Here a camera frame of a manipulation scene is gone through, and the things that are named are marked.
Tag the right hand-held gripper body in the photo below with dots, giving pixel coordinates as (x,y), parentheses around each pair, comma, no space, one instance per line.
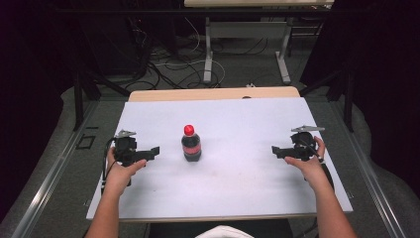
(303,143)

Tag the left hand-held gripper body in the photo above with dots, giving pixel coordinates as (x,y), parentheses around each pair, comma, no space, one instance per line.
(125,148)

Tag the cola bottle with red label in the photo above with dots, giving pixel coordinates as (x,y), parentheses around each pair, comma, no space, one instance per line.
(191,147)

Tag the red bottle cap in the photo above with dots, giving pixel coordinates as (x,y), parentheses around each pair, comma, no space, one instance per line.
(188,130)

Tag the person's right hand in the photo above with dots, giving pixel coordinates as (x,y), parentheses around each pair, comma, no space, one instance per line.
(308,165)

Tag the person's left hand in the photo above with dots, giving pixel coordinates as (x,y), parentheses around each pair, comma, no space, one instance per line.
(121,173)

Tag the white table board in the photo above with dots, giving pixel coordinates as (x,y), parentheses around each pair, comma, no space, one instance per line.
(231,185)

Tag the black metal stand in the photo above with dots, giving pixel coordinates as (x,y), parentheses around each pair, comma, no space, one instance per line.
(82,95)
(343,95)

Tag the wooden table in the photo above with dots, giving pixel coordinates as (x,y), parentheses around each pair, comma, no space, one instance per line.
(198,94)

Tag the person's dark lap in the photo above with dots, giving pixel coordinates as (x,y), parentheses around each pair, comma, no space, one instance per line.
(165,229)

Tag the person's white shirt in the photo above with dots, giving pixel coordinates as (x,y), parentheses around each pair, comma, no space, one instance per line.
(224,232)

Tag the dark curtain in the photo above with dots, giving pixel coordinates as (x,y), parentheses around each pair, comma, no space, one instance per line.
(29,82)
(386,82)

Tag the white desk with metal legs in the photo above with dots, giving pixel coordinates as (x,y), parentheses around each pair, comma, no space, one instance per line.
(247,29)

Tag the black horizontal bar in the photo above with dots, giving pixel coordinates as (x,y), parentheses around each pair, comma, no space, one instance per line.
(132,11)

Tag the metal floor rail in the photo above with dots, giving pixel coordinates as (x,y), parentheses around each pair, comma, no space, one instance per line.
(369,178)
(49,178)

